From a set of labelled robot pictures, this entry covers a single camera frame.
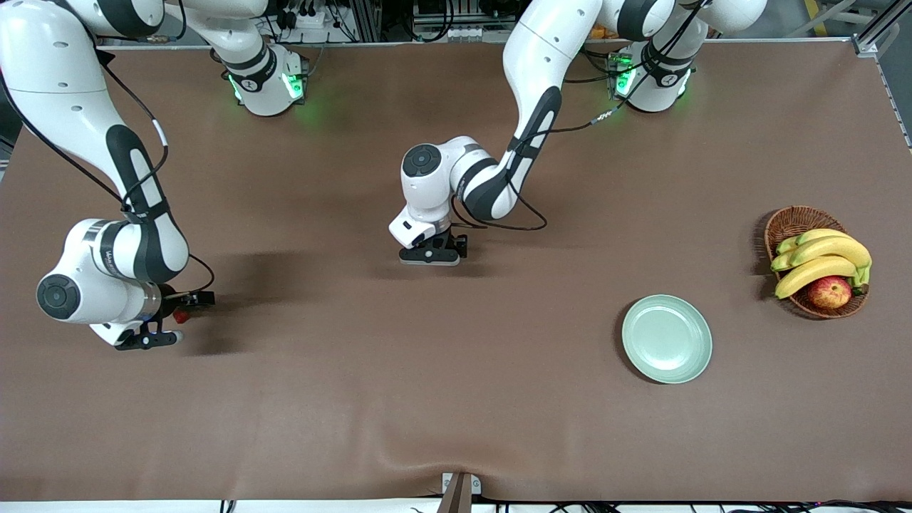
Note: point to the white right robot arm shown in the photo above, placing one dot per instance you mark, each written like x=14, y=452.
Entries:
x=57, y=85

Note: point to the metal table clamp bracket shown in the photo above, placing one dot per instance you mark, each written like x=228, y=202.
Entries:
x=459, y=491

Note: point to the brown wicker basket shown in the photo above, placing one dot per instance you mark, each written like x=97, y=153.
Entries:
x=794, y=221

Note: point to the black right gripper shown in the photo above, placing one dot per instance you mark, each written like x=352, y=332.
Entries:
x=173, y=301

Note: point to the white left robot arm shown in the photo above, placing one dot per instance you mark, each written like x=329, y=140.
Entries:
x=534, y=71

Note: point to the pale green round plate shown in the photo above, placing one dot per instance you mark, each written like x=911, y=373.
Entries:
x=666, y=338

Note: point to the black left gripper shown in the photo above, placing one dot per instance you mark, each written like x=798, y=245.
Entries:
x=457, y=243

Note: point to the large table cover cloth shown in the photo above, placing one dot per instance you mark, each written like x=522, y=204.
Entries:
x=427, y=370

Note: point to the red strawberry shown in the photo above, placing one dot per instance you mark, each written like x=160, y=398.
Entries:
x=182, y=315

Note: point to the aluminium frame post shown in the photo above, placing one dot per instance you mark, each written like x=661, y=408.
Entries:
x=866, y=46

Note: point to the small greenish yellow banana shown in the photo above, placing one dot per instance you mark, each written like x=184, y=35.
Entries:
x=819, y=235

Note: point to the white terminal strip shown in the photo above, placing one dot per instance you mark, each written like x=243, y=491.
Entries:
x=469, y=33

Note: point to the orange packaged bread pile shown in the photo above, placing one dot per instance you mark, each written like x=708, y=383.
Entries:
x=602, y=32

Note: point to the large yellow banana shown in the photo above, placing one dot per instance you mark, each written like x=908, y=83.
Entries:
x=833, y=249

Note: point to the red yellow apple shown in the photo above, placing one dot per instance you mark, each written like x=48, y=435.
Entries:
x=829, y=292

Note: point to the white power strip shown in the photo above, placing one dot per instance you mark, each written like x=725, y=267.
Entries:
x=313, y=20

